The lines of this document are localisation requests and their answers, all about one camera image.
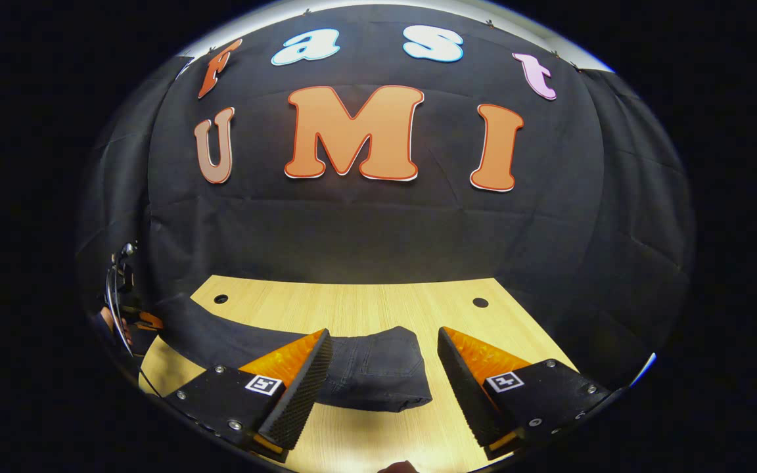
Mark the black backdrop cloth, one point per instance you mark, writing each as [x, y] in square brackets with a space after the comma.
[378, 230]

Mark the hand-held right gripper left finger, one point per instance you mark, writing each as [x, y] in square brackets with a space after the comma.
[303, 387]

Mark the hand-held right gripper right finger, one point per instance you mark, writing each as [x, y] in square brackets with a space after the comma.
[467, 394]

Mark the dark grey jeans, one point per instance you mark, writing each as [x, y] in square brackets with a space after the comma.
[365, 368]

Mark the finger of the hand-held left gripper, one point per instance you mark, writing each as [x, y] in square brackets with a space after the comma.
[150, 320]

